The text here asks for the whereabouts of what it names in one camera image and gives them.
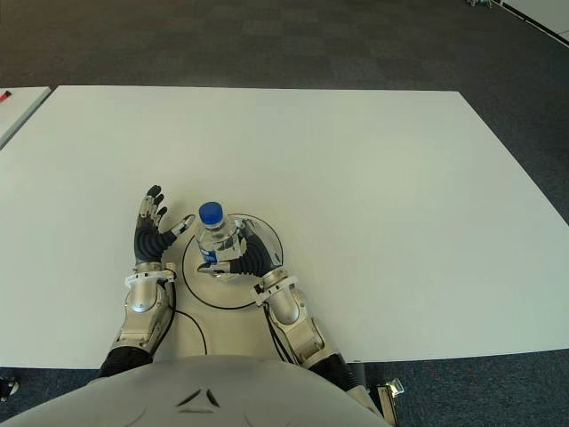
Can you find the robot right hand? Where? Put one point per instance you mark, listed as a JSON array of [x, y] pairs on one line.
[[255, 258]]

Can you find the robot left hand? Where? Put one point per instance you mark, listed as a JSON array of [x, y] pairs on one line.
[[149, 244]]

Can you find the clear water bottle blue cap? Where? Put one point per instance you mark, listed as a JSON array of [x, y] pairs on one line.
[[218, 236]]

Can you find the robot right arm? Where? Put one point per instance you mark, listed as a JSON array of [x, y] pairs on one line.
[[289, 307]]

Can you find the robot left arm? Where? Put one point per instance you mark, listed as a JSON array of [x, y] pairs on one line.
[[142, 307]]

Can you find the white plate black rim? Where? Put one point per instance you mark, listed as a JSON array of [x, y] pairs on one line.
[[222, 293]]

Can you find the grey robot torso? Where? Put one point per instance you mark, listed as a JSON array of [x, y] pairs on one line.
[[200, 391]]

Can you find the grey table leg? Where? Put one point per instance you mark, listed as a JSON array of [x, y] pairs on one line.
[[359, 376]]

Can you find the white side table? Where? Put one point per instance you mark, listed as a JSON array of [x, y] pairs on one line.
[[18, 115]]

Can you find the black caster wheel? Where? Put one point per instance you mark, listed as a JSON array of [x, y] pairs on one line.
[[8, 387]]

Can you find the red marker pen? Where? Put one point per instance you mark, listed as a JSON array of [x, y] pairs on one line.
[[5, 95]]

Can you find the grey chair base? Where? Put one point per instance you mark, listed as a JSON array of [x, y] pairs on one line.
[[478, 2]]

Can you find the white panel with black edge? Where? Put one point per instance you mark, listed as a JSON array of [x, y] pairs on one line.
[[544, 18]]

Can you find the silver metal bracket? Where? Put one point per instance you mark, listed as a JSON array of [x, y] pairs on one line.
[[389, 393]]

